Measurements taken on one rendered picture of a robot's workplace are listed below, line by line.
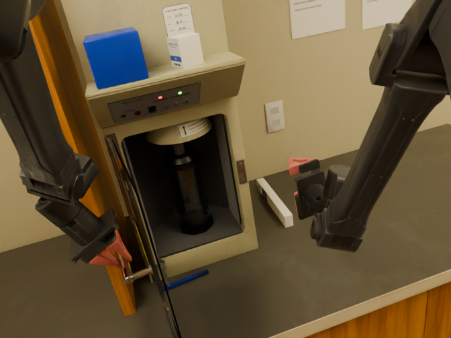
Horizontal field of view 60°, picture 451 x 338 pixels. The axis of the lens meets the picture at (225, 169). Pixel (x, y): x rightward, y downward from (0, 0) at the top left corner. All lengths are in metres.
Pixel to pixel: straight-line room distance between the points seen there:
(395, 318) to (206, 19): 0.88
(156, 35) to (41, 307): 0.79
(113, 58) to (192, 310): 0.62
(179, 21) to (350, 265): 0.73
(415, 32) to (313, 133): 1.16
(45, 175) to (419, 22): 0.50
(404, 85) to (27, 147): 0.47
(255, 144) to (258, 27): 0.42
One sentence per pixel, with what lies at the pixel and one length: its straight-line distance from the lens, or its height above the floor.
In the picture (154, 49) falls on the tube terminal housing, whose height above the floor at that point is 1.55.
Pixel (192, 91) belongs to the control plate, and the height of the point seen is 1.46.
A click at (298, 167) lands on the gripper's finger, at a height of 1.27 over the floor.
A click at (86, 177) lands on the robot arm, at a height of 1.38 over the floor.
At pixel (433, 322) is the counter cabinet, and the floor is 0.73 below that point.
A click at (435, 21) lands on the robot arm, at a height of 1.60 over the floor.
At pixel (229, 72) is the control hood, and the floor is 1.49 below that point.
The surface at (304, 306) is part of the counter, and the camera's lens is 1.00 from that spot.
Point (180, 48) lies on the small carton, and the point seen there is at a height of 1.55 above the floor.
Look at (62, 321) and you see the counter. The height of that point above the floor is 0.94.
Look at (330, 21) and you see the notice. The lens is 1.52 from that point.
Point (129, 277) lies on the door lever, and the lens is 0.76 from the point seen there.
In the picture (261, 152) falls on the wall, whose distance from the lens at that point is 1.52.
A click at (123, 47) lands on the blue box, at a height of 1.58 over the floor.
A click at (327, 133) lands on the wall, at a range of 1.62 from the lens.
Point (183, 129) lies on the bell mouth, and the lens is 0.96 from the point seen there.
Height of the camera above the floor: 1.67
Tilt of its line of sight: 27 degrees down
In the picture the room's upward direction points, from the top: 10 degrees counter-clockwise
